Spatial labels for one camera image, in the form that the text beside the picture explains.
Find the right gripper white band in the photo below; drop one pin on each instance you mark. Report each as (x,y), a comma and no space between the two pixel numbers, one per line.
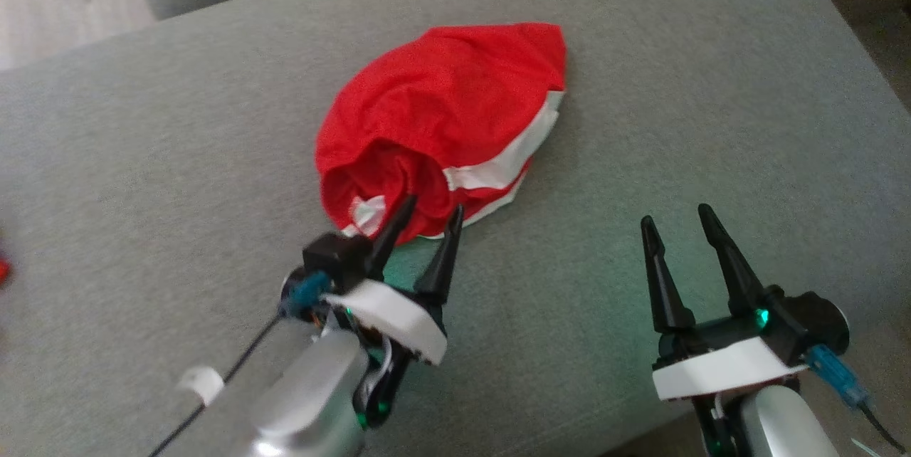
(719,368)

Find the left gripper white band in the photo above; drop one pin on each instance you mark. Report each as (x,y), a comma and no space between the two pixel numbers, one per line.
(388,314)

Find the red shorts white stripe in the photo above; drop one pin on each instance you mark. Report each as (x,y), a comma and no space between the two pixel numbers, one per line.
(441,108)

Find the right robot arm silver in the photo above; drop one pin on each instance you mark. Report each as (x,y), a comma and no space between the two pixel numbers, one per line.
(779,421)

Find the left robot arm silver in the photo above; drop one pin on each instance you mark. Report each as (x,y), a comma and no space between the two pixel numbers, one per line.
(306,393)

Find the grey sofa seat cushion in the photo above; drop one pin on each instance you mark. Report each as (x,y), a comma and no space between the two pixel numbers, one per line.
(142,158)

